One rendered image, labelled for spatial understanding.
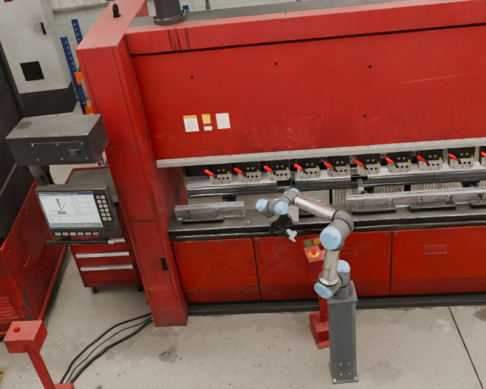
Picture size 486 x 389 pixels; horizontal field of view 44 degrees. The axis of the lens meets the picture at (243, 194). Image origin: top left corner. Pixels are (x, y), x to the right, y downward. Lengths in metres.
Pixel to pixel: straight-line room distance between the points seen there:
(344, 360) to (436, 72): 1.92
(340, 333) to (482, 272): 1.25
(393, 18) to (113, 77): 1.64
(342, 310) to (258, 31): 1.76
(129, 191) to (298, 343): 1.67
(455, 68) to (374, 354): 2.04
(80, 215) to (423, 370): 2.51
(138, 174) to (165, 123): 0.37
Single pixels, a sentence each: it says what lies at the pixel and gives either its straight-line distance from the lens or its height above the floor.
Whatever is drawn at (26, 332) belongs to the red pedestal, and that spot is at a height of 0.80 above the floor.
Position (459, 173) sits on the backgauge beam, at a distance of 4.57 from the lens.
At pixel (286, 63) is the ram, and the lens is 3.72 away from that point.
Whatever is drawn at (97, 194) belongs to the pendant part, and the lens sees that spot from 3.62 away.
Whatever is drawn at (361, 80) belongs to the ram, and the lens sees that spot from 3.79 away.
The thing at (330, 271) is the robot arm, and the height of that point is 1.11.
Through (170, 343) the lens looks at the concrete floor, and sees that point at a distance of 4.75.
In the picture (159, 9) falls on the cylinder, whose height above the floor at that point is 2.39.
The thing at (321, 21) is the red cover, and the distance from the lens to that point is 3.62.
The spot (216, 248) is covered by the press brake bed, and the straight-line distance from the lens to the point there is 4.39.
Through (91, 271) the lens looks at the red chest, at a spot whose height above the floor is 0.29.
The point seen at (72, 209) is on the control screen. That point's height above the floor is 1.45.
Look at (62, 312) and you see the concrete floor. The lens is 5.31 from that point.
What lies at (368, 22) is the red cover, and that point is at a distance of 3.64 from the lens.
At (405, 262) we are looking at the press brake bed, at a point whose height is 0.48.
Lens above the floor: 3.46
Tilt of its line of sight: 35 degrees down
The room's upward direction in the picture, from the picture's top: 8 degrees counter-clockwise
